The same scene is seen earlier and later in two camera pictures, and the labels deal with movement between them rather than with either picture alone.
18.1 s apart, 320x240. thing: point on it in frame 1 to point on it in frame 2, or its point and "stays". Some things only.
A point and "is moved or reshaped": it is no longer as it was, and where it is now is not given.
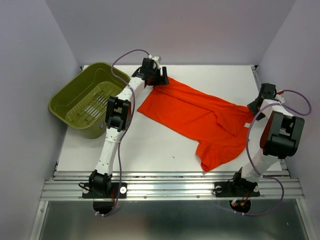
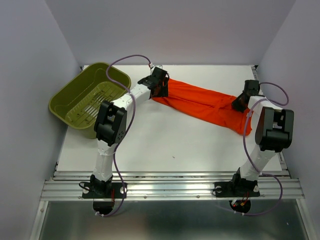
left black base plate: x=113 y=193 stays
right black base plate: x=244 y=189 stays
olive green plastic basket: x=81 y=104 stays
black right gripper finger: x=254 y=106 to x=241 y=103
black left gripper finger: x=161 y=80 to x=162 y=91
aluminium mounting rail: x=170 y=186 stays
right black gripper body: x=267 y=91 to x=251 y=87
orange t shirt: x=214 y=128 is moved or reshaped
